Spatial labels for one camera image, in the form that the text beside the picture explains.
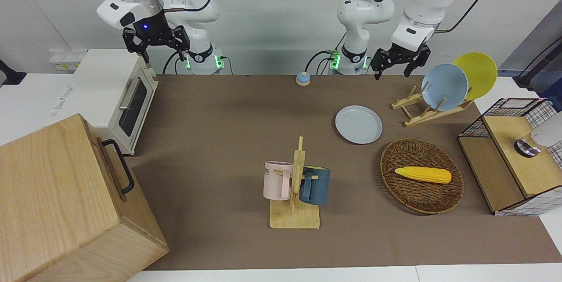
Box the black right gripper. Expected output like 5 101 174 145
122 12 191 64

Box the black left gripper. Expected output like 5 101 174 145
371 44 431 81

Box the gray plate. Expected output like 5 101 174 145
335 105 383 145

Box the wooden plate rack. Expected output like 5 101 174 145
391 86 476 128

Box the light blue plate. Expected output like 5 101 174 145
421 63 469 112

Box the yellow plate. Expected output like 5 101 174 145
453 52 498 101

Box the white toaster oven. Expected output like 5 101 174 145
47 49 159 156

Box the brown table mat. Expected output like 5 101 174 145
126 74 562 271

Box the yellow corn cob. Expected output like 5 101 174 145
394 166 452 184

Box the brown wicker basket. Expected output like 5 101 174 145
380 137 465 215

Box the dark blue mug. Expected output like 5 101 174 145
299 166 331 206

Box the black stand foot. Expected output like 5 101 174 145
512 37 562 90
0 59 27 86

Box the pink mug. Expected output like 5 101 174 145
263 161 294 201

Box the white cylinder with glass base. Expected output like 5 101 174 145
514 111 562 158

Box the wooden mug rack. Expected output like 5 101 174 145
269 136 321 230

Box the black right base cable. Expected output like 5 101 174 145
162 51 185 75

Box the black base cable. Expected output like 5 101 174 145
162 51 185 75
305 49 339 76

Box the black left base cable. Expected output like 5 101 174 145
305 49 339 76

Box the white wall power strip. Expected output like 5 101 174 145
49 50 85 72

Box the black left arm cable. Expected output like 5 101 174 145
434 0 492 33

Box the black box handle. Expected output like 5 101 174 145
101 139 135 195

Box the wire grid wooden shelf box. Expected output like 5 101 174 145
457 97 562 217

